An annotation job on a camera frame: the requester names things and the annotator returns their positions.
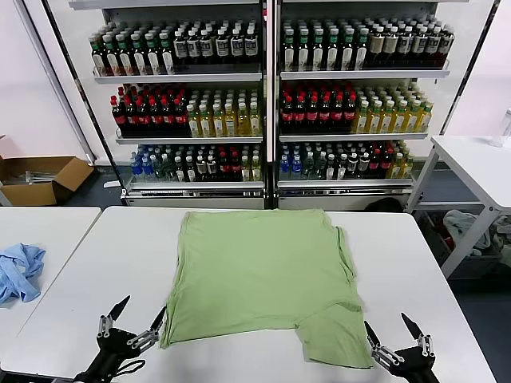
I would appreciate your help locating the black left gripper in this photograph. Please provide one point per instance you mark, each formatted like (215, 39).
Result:
(113, 345)

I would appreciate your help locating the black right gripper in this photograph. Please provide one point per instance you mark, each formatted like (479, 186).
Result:
(413, 367)

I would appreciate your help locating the light green polo shirt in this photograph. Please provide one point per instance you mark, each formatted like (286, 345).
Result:
(259, 271)

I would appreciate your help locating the dark grey storage crate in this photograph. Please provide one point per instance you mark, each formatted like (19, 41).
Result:
(475, 265)

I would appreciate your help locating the crumpled red garment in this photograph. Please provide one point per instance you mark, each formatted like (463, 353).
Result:
(445, 239)

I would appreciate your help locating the crumpled light blue garment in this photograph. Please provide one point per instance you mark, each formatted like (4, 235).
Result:
(20, 271)

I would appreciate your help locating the black bag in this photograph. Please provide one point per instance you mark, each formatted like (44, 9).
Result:
(383, 204)

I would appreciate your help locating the small white paper scrap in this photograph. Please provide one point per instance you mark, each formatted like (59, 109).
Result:
(112, 184)

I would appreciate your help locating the crumpled grey green garment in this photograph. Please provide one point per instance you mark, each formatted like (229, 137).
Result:
(502, 237)

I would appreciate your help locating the small blue water bottle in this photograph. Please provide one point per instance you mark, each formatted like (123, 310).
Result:
(148, 167)
(285, 168)
(137, 167)
(296, 168)

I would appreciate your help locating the small green tinted water bottle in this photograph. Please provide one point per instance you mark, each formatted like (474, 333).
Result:
(169, 169)
(319, 168)
(308, 168)
(159, 168)

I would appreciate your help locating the small dark bottle white label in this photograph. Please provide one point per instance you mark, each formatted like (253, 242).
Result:
(341, 167)
(191, 170)
(180, 170)
(330, 167)

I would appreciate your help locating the open brown cardboard box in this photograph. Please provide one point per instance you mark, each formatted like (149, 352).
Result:
(32, 194)

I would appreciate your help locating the small tea bottle tan label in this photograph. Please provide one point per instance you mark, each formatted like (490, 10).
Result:
(213, 170)
(202, 170)
(363, 167)
(352, 167)

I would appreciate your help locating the small yellow drink bottle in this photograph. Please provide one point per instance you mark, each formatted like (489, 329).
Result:
(256, 170)
(407, 167)
(397, 167)
(246, 170)

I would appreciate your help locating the small cola bottle red cap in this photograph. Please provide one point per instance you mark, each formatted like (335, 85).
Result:
(374, 165)
(235, 169)
(385, 165)
(224, 169)

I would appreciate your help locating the grey metal rods bundle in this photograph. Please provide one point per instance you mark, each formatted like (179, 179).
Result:
(30, 177)

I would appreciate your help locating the white side table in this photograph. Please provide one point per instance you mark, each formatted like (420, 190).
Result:
(471, 159)

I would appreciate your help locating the yellow drink bottle white cap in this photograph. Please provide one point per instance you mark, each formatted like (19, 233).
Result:
(230, 123)
(375, 119)
(243, 122)
(193, 123)
(205, 123)
(362, 119)
(413, 119)
(256, 121)
(388, 119)
(218, 123)
(401, 119)
(426, 119)

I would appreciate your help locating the translucent white container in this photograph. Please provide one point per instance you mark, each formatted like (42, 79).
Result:
(504, 137)

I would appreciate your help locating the white metal display shelf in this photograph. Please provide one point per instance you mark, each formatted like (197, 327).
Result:
(179, 77)
(359, 74)

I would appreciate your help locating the dark bottle green cap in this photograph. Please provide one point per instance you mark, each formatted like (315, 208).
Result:
(362, 54)
(333, 55)
(318, 55)
(288, 55)
(126, 58)
(112, 58)
(154, 58)
(168, 56)
(348, 55)
(140, 58)
(98, 58)
(303, 55)

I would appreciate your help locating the dark label bottle white cap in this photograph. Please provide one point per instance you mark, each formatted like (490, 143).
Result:
(206, 48)
(419, 43)
(181, 48)
(405, 44)
(193, 48)
(236, 46)
(433, 42)
(222, 47)
(250, 46)
(447, 41)

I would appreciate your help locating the tan label bottle white cap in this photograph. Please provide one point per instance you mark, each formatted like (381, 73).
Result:
(376, 46)
(390, 45)

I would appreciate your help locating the black diagonal frame pole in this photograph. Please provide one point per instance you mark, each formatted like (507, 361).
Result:
(475, 60)
(93, 119)

